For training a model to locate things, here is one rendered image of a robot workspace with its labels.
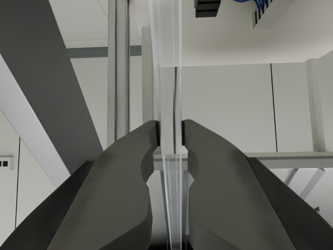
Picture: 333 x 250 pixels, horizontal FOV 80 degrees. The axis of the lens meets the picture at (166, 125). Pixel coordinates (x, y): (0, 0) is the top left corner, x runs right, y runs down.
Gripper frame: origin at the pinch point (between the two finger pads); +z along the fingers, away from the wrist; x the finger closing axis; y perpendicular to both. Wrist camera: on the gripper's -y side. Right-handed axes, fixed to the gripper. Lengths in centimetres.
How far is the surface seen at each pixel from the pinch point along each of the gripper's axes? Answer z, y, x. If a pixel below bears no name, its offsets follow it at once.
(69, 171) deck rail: 0.8, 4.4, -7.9
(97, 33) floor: 177, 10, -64
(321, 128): 59, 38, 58
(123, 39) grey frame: 35.9, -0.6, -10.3
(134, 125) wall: 151, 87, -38
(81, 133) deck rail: 4.0, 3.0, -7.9
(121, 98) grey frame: 28.4, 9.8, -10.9
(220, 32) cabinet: 57, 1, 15
